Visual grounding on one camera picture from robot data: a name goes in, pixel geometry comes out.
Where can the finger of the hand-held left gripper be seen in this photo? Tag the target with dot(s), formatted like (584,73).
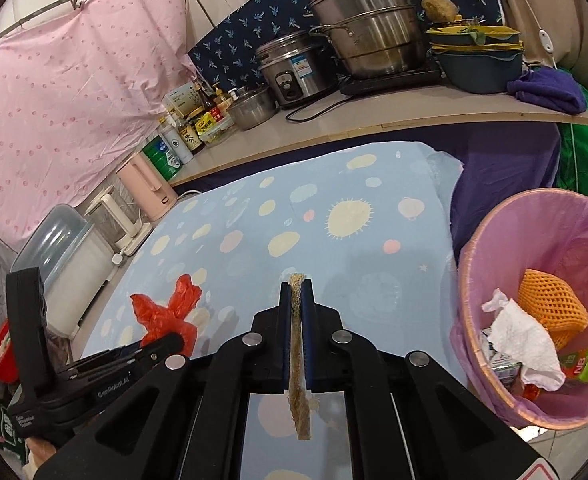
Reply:
(161,344)

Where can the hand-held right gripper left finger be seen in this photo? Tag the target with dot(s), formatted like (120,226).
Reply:
(283,340)

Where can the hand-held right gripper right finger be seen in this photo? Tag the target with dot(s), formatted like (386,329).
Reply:
(308,340)

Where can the red plastic bag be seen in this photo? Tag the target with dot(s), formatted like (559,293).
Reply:
(161,317)

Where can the brown scouring pad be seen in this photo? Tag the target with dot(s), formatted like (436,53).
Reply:
(296,410)

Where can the white paper towel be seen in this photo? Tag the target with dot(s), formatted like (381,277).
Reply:
(519,340)

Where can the pink-lined waste bin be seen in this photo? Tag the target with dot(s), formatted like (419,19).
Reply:
(524,240)

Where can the orange foam fruit net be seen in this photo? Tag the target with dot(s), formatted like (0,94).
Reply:
(549,300)

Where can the green tea carton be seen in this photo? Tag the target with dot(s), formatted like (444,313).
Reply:
(581,365)

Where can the person's left hand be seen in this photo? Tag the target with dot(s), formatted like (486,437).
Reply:
(41,449)

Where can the white dish rack blue lid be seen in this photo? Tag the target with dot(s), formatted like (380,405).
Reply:
(74,270)

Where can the blue printed tablecloth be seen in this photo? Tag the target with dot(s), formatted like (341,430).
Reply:
(324,260)

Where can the white power plug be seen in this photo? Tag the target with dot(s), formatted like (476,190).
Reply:
(117,259)

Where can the pink electric kettle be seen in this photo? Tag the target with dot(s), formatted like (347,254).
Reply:
(146,185)

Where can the green can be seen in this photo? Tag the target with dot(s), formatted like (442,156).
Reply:
(161,160)

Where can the small printed carton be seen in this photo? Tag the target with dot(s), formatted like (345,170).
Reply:
(496,360)

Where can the white bottle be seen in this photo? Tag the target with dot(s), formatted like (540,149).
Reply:
(174,142)

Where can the dark soy sauce bottle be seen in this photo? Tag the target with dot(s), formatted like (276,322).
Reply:
(190,140)

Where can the glass food container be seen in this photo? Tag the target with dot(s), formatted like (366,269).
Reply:
(219,135)

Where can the pink dotted curtain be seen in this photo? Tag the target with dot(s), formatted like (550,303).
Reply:
(64,110)

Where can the yellow packet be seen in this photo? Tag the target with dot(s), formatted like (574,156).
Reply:
(208,121)

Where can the small steel pot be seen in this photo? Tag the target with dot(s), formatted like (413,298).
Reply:
(251,110)

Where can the pump bottle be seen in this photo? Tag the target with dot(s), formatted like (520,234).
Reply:
(222,105)

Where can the white green box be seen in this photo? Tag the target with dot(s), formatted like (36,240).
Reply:
(184,100)

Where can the dark glass bottle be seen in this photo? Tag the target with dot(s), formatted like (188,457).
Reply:
(209,97)

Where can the purple bedsheet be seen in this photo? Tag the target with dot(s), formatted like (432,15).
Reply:
(504,160)

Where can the steel rice cooker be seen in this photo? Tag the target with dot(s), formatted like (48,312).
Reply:
(294,70)

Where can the black induction cooker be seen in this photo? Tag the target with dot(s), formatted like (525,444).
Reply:
(399,80)

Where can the navy printed cloth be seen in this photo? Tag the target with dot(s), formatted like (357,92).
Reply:
(234,35)

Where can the steel steamer pot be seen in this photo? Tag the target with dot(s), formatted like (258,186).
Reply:
(369,25)

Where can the stacked teal basins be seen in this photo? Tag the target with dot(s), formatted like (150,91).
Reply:
(479,67)

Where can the purple cloth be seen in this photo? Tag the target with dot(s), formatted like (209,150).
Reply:
(549,87)

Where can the loofah sponge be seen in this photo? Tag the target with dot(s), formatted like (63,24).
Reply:
(439,6)

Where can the beige curtain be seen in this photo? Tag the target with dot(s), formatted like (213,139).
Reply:
(564,10)

